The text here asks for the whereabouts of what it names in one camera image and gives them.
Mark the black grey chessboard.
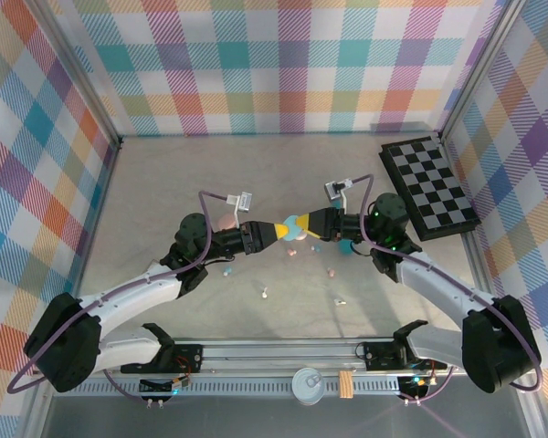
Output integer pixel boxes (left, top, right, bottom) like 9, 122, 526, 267
380, 135, 481, 242

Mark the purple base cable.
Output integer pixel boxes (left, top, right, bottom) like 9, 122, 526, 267
103, 370, 148, 403
404, 364, 454, 405

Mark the aluminium side rail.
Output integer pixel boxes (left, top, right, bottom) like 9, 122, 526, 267
460, 230, 499, 300

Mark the blue earbud charging case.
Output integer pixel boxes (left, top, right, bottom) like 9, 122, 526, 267
280, 214, 305, 242

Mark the grey slotted cable duct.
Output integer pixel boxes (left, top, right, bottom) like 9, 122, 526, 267
72, 378, 407, 399

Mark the aluminium frame post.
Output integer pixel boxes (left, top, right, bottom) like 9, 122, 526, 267
437, 0, 529, 138
39, 0, 122, 150

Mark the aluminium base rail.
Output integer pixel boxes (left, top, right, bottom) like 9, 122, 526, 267
102, 337, 467, 380

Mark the black controller board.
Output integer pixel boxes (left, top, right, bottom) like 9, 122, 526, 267
397, 374, 436, 399
138, 374, 194, 397

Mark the silver tin can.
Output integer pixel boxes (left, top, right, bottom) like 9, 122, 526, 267
290, 367, 324, 406

